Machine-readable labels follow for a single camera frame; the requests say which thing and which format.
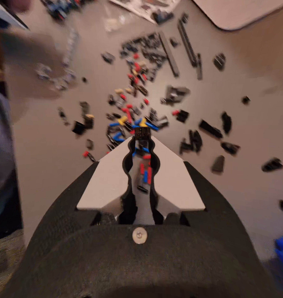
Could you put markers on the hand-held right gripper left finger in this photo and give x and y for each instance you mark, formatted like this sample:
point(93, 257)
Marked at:
point(101, 186)

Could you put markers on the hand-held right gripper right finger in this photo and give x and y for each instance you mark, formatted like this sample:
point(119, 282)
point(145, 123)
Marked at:
point(178, 186)

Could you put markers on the black grooved lego brick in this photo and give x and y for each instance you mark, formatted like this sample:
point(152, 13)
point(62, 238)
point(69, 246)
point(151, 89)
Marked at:
point(142, 133)
point(78, 127)

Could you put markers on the black lego pin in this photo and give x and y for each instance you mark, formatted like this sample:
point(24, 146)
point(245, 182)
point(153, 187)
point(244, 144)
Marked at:
point(91, 157)

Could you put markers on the red lego pin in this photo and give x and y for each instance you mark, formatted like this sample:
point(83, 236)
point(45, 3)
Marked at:
point(85, 154)

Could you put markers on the yellow T-shaped lego connector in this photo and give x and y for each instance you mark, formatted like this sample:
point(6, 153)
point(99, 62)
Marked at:
point(122, 120)
point(143, 122)

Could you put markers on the tan lego pin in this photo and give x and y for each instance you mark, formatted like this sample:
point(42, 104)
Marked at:
point(89, 116)

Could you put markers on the dark grey L-shaped lego beam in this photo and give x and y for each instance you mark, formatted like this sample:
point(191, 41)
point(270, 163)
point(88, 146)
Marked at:
point(84, 107)

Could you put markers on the grey triangular lego panel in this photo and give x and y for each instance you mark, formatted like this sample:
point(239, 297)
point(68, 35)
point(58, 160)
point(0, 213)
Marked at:
point(176, 95)

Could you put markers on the black short lego beam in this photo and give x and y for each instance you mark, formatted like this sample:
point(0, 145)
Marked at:
point(199, 67)

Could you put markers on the pile of small lego pieces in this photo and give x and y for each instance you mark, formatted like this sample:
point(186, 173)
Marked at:
point(137, 67)

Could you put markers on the dark grey barrel lego connector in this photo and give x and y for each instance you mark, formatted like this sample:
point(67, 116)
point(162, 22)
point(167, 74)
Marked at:
point(108, 57)

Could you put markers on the dark grey lego slope brick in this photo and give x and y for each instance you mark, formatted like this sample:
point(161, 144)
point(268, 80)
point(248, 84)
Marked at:
point(219, 61)

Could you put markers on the long dark grey lego plate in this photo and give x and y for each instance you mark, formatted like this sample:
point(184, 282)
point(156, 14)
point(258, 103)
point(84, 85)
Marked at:
point(169, 54)

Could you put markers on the long black lego beam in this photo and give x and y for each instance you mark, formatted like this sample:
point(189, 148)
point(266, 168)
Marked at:
point(187, 42)

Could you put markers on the black and white lego piece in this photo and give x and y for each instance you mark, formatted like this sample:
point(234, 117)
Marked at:
point(163, 16)

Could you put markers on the dark cloth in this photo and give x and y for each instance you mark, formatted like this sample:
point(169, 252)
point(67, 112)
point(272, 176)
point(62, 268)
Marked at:
point(6, 209)

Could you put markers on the person's blue trousers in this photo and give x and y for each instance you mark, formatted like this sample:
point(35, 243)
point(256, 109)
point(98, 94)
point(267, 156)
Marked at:
point(1, 139)

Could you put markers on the blurred grey object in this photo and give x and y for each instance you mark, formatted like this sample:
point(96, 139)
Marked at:
point(29, 58)

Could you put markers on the clear plastic bag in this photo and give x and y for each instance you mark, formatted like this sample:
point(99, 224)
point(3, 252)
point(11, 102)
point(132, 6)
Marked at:
point(113, 18)

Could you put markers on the heap of mixed colourful parts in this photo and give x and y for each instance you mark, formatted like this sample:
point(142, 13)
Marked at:
point(62, 8)

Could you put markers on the sticker sheet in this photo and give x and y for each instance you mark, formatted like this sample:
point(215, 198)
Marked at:
point(136, 7)

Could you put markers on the white rounded board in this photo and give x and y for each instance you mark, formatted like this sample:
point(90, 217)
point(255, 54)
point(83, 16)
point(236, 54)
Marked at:
point(244, 11)

